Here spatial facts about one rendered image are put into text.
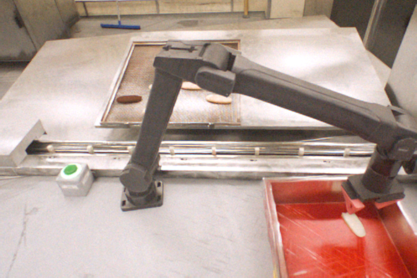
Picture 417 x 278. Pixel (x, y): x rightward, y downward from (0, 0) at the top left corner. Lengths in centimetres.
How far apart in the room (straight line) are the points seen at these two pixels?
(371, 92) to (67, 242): 109
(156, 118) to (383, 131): 44
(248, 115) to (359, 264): 55
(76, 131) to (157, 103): 68
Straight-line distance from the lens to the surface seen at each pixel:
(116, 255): 85
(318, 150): 101
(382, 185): 73
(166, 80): 57
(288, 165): 93
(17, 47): 377
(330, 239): 85
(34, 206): 105
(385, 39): 280
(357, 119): 60
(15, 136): 118
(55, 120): 136
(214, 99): 109
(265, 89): 55
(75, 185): 97
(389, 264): 87
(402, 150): 65
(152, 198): 90
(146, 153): 73
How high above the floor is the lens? 154
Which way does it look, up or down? 39 degrees down
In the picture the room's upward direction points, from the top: 4 degrees counter-clockwise
